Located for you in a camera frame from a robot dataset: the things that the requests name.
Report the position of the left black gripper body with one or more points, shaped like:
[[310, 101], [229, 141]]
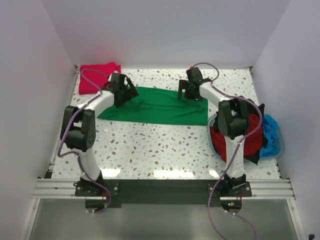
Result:
[[123, 89]]

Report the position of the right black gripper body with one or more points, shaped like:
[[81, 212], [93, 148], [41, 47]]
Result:
[[193, 96]]

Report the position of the green t-shirt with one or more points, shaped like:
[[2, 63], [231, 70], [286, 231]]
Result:
[[159, 106]]

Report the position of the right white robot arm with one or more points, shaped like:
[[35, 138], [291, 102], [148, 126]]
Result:
[[233, 124]]

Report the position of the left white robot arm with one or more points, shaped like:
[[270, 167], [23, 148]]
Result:
[[78, 131]]

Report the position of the folded pink red t-shirt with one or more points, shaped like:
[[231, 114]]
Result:
[[97, 74]]

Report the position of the black t-shirt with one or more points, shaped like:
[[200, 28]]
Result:
[[255, 158]]

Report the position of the bright blue t-shirt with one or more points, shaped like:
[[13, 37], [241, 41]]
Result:
[[270, 129]]

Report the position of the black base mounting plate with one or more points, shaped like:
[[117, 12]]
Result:
[[144, 191]]

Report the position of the translucent blue laundry basket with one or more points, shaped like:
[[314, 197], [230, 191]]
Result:
[[252, 144]]

